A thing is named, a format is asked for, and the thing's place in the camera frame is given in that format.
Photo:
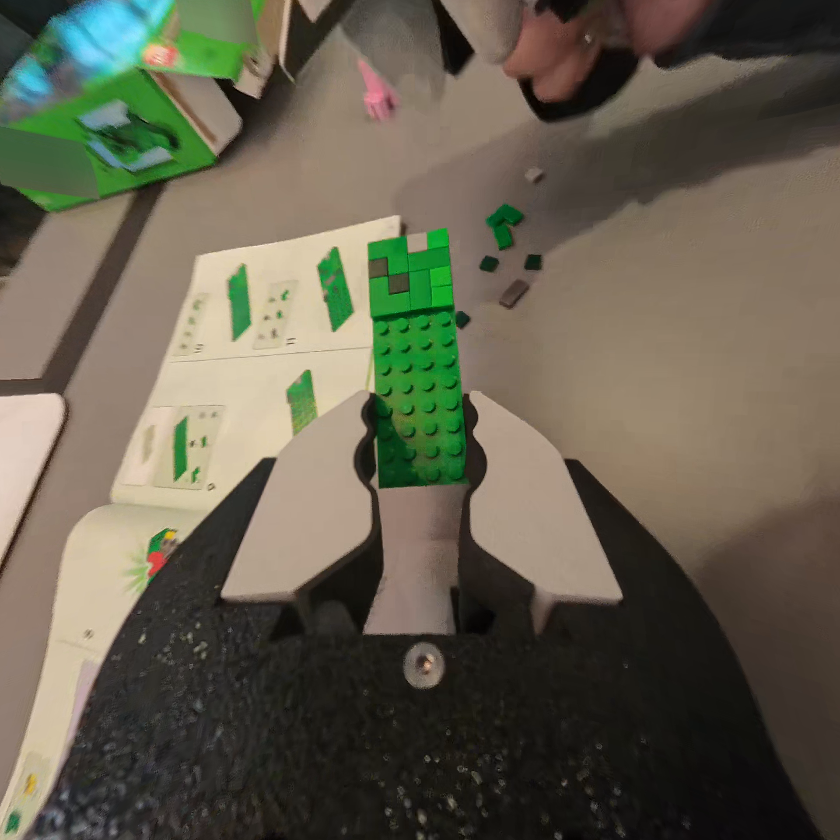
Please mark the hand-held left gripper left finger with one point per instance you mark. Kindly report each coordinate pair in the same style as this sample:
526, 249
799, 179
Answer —
295, 525

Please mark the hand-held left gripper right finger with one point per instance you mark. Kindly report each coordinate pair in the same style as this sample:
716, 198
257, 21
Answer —
545, 525

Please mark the green studded brick plate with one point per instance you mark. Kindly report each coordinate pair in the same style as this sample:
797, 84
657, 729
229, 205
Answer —
420, 394

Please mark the small green tile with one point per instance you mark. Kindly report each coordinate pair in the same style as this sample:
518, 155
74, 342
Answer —
505, 214

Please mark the person's right forearm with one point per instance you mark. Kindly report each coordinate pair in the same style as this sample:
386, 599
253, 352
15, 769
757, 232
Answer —
775, 26

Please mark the person's right hand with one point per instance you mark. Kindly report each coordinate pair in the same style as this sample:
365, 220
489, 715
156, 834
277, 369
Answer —
591, 40

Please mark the small pink brick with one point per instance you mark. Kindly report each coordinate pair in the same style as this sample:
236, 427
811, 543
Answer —
378, 92

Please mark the small grey square tile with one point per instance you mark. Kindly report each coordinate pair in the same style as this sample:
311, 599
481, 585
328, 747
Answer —
534, 173

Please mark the building instruction booklet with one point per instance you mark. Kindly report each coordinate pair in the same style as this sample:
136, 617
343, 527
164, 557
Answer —
217, 341

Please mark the green L-shaped brick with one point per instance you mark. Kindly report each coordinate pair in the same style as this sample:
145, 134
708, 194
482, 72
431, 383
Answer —
503, 238

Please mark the dark grey flat tile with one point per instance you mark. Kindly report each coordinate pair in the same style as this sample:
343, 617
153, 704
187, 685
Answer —
513, 293

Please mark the green brick set box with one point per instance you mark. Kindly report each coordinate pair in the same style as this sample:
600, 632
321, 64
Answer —
118, 145

